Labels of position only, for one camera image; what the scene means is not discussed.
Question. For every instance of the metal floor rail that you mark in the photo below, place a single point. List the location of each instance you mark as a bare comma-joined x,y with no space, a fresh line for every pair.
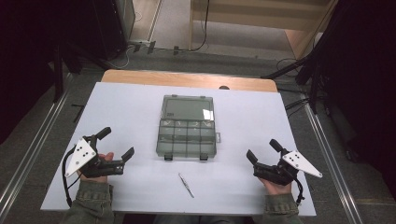
29,146
331,155

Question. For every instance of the clear plastic compartment box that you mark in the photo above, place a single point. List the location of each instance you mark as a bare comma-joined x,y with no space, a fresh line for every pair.
186,127

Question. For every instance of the person's left hand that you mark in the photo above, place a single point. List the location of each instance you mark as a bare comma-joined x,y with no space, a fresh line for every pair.
99,179

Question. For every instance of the wooden table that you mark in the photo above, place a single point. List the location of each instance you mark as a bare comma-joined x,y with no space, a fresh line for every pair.
186,79

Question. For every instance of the white board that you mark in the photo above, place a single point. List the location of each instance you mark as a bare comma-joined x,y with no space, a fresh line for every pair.
130,105

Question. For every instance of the black metal stand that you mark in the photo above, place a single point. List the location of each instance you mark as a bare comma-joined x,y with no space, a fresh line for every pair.
58,71
313,74

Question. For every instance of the person's right hand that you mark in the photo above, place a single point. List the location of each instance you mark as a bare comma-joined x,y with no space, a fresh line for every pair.
276,188

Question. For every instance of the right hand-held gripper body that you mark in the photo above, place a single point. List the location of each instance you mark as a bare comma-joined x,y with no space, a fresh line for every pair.
289,165

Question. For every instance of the light wooden shelf unit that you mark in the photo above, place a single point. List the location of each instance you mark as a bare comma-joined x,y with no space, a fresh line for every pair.
258,15

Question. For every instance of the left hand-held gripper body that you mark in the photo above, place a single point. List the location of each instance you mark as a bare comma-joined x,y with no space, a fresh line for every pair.
83,155

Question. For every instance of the dark cabinet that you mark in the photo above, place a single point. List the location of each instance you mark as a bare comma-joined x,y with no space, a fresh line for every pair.
113,28

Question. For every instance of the metal tweezers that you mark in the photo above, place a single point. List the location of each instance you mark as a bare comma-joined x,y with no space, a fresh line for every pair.
186,185

